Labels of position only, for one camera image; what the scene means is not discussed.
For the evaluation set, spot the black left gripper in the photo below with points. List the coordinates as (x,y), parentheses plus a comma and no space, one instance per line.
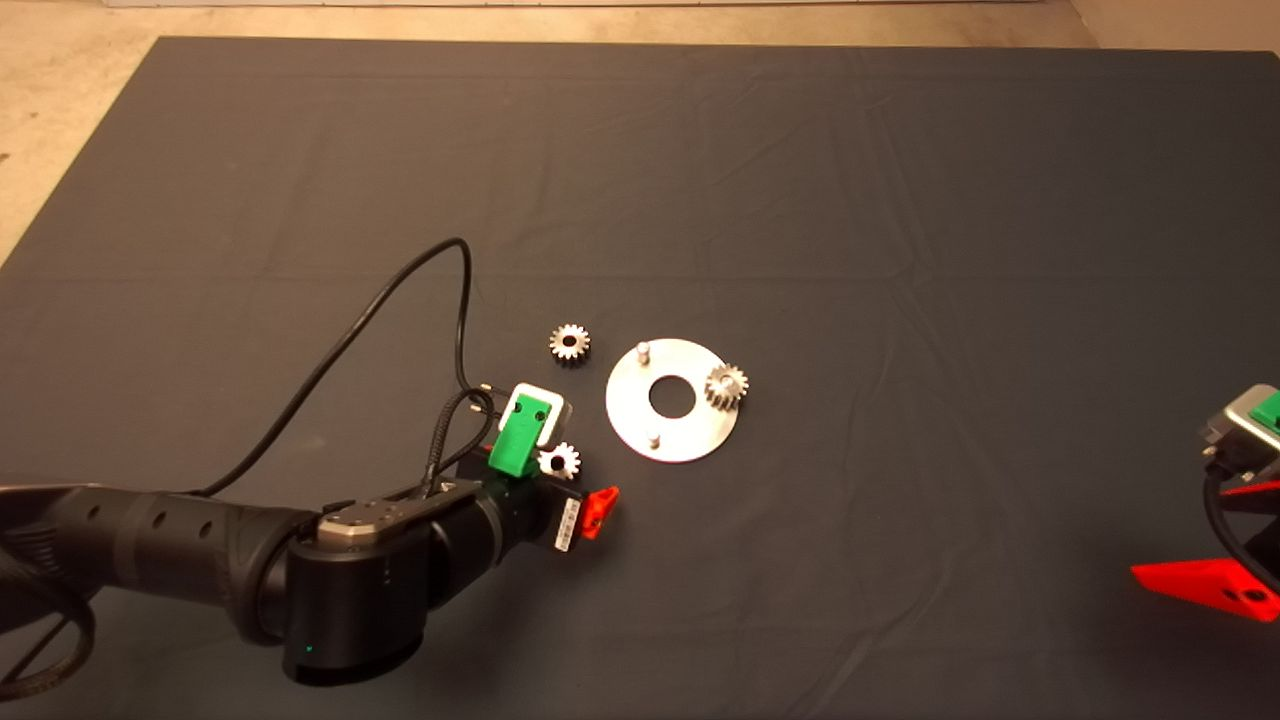
(525,510)

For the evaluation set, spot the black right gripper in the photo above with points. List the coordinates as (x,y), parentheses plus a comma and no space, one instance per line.
(1268,525)

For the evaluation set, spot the small steel planetary gear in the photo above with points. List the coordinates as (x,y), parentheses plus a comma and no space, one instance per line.
(581,350)
(720,399)
(571,455)

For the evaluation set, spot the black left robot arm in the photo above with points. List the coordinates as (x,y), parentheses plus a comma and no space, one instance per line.
(150,540)

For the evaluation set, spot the round metal carrier plate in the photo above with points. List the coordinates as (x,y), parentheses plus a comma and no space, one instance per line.
(640,425)

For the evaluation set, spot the dark grey table cloth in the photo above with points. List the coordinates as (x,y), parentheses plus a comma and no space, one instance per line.
(800,200)

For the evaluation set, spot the green left camera mount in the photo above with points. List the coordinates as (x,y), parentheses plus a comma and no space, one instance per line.
(520,440)

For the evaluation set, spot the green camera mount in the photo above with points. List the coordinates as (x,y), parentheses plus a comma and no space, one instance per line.
(520,440)
(1270,410)

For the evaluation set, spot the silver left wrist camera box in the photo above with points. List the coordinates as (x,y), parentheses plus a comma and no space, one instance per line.
(558,410)

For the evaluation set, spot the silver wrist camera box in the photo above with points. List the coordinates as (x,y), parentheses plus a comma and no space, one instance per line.
(1235,425)
(558,410)

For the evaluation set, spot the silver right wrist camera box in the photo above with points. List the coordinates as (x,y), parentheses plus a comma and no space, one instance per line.
(1235,425)

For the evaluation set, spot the green right camera mount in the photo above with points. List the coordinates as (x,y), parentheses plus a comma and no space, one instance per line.
(1270,410)

